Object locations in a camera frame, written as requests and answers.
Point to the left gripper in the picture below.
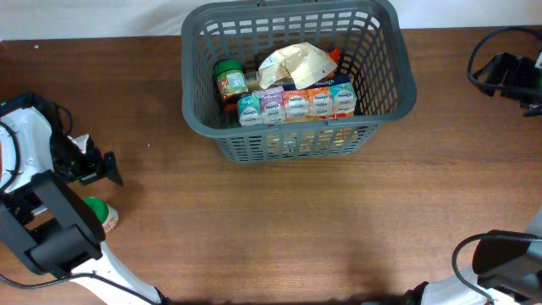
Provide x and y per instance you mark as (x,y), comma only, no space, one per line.
(99,164)

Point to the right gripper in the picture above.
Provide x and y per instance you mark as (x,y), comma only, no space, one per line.
(521,72)

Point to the green-lid jar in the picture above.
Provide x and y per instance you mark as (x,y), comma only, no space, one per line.
(107,215)
(230,79)

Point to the orange pasta packet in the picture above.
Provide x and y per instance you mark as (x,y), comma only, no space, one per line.
(252,79)

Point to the grey plastic basket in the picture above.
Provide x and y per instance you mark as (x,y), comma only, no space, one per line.
(373,54)

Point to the blue tea box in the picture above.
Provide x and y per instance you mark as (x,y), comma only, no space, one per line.
(327,99)

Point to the beige paper bag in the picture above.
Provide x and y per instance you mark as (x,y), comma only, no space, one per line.
(303,63)

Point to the yellow coffee bag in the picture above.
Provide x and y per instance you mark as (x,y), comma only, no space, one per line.
(314,143)

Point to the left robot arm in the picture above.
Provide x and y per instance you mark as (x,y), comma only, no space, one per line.
(44,223)

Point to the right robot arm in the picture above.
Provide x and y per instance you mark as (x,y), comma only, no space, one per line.
(497,267)

